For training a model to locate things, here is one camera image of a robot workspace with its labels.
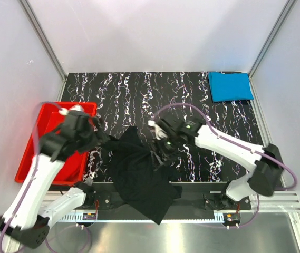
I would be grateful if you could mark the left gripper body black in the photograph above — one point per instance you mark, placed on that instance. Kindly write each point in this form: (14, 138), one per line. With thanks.
(88, 139)

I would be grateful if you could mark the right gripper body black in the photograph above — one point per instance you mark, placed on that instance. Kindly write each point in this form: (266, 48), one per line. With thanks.
(168, 148)

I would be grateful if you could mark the black t shirt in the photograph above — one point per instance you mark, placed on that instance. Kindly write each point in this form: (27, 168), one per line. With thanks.
(133, 174)

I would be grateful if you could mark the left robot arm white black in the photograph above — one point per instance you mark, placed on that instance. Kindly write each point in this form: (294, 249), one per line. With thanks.
(26, 221)

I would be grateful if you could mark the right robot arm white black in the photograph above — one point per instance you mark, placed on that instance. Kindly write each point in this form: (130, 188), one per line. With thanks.
(263, 165)

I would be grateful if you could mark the red plastic bin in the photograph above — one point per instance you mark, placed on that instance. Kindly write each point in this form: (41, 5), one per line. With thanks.
(48, 119)

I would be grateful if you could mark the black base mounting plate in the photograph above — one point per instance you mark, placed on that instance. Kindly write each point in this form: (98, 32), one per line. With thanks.
(198, 202)

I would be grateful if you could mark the left connector board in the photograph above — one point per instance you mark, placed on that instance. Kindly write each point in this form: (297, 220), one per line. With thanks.
(89, 216)

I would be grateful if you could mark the connector board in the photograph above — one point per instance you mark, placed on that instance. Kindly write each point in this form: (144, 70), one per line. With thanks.
(232, 217)
(89, 216)

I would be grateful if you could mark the right connector board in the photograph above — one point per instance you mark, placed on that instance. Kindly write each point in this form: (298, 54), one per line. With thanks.
(232, 217)

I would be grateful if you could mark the folded blue t shirt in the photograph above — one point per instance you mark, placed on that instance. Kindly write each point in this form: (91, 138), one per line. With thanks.
(226, 87)

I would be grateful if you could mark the left aluminium frame post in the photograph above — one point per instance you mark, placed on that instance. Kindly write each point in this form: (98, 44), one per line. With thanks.
(31, 16)

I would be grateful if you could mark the aluminium frame post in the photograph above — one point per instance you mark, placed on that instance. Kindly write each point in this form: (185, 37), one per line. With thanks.
(31, 16)
(285, 12)

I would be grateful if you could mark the right aluminium frame post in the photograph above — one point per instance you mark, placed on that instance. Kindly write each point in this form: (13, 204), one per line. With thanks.
(285, 12)

